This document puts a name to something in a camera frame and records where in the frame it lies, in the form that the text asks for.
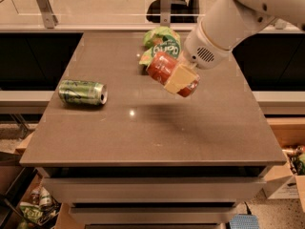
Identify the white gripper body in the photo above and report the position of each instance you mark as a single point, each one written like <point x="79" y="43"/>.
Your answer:
<point x="200" y="51"/>

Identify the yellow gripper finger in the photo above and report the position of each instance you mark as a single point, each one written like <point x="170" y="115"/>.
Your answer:
<point x="183" y="80"/>

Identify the red coke can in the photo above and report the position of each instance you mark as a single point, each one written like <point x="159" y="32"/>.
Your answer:
<point x="162" y="67"/>

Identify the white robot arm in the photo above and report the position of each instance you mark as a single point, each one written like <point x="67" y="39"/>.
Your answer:
<point x="275" y="63"/>

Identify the green soda can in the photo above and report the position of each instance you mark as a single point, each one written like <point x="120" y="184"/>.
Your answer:
<point x="83" y="92"/>

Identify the green chip bag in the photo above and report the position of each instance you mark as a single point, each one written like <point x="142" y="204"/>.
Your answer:
<point x="160" y="39"/>

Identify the black office chair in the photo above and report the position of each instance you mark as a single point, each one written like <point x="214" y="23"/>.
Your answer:
<point x="184" y="11"/>

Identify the grey drawer cabinet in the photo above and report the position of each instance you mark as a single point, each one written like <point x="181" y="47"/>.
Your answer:
<point x="147" y="158"/>

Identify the cardboard box on right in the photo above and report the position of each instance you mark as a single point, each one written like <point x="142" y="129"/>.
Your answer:
<point x="282" y="182"/>

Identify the cans in left bin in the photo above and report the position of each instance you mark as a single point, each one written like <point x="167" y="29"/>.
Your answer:
<point x="42" y="210"/>

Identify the middle metal railing bracket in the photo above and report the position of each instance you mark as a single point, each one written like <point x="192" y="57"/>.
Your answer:
<point x="165" y="12"/>

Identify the left metal railing bracket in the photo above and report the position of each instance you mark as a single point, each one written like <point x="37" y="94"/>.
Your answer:
<point x="49" y="18"/>

